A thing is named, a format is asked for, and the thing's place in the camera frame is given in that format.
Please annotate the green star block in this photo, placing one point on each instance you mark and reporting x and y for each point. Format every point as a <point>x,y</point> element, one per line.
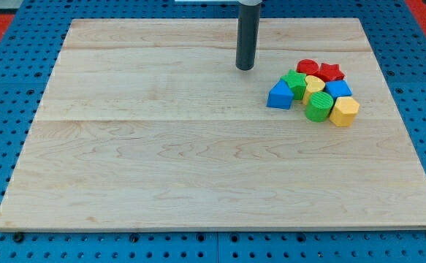
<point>296,83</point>

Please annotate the red circle block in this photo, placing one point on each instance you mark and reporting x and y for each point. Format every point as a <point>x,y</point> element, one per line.
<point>307,66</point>

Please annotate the yellow hexagon block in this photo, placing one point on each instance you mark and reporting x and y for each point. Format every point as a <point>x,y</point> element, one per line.
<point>344,111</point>

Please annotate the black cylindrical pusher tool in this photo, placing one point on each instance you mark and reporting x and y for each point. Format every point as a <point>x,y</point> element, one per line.
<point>247,32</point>

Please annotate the red star block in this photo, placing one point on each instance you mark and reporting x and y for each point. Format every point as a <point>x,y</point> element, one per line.
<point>330,72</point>

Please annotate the light wooden board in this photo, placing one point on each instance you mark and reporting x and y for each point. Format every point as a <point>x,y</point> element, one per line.
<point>147,125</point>

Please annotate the blue cube block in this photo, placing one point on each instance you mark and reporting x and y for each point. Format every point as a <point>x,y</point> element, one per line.
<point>338,88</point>

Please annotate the blue triangle block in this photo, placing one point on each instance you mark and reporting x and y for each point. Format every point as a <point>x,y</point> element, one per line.
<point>280,96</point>

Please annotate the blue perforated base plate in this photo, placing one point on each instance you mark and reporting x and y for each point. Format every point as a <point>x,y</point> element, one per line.
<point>29,50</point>

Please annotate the green cylinder block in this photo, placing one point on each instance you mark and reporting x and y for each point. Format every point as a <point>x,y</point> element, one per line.
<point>319,106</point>

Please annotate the yellow heart block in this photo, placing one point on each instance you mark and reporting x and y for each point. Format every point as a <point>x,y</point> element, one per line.
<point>313,84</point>

